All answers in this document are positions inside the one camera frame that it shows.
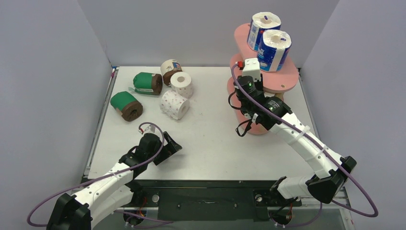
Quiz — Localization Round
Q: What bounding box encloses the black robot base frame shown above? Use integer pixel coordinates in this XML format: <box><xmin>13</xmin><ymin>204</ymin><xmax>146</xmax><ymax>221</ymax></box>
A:
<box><xmin>122</xmin><ymin>180</ymin><xmax>302</xmax><ymax>227</ymax></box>

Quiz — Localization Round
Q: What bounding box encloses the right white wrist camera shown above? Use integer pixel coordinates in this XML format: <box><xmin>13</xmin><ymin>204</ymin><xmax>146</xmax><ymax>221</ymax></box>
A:
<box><xmin>237</xmin><ymin>57</ymin><xmax>261</xmax><ymax>82</ymax></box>

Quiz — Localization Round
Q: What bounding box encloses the floral white paper roll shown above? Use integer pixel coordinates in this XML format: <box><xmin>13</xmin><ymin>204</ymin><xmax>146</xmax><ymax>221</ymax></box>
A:
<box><xmin>159</xmin><ymin>90</ymin><xmax>190</xmax><ymax>120</ymax></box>

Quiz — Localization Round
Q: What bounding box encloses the blue paper roll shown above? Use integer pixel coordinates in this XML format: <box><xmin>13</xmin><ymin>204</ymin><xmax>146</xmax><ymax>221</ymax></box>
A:
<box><xmin>247</xmin><ymin>12</ymin><xmax>281</xmax><ymax>51</ymax></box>

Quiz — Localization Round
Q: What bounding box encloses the upright floral paper roll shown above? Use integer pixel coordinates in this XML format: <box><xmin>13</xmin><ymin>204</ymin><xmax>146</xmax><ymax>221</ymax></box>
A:
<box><xmin>170</xmin><ymin>71</ymin><xmax>193</xmax><ymax>99</ymax></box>

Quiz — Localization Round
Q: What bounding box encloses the pink three-tier shelf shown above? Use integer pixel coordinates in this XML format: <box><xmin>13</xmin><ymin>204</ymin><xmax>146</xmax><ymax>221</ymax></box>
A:
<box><xmin>227</xmin><ymin>23</ymin><xmax>299</xmax><ymax>135</ymax></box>

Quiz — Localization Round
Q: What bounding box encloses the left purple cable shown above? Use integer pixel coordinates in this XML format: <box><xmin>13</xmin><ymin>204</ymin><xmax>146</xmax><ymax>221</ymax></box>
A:
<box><xmin>26</xmin><ymin>122</ymin><xmax>173</xmax><ymax>229</ymax></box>

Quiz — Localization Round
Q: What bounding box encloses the green brown roll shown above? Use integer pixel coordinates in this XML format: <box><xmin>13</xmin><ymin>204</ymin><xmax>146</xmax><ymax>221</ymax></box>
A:
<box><xmin>128</xmin><ymin>72</ymin><xmax>163</xmax><ymax>95</ymax></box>
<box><xmin>110</xmin><ymin>91</ymin><xmax>144</xmax><ymax>122</ymax></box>

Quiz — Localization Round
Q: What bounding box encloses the beige brown paper roll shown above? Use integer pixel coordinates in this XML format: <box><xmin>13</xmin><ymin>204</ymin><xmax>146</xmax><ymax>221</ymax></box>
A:
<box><xmin>160</xmin><ymin>59</ymin><xmax>183</xmax><ymax>86</ymax></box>

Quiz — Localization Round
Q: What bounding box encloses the far green brown roll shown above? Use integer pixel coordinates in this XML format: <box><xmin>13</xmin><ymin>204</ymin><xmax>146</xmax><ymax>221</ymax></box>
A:
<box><xmin>128</xmin><ymin>72</ymin><xmax>163</xmax><ymax>95</ymax></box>

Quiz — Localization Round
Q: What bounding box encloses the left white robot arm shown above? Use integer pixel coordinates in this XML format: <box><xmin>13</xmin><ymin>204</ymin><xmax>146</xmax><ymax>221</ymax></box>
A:
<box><xmin>46</xmin><ymin>132</ymin><xmax>182</xmax><ymax>230</ymax></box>

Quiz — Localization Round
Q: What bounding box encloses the near green brown roll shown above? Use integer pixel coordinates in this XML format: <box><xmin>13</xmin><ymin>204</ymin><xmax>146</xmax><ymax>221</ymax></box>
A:
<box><xmin>110</xmin><ymin>91</ymin><xmax>144</xmax><ymax>122</ymax></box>

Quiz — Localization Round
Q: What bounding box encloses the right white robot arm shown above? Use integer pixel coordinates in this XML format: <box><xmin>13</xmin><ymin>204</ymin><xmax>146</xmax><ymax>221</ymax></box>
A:
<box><xmin>233</xmin><ymin>76</ymin><xmax>357</xmax><ymax>205</ymax></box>

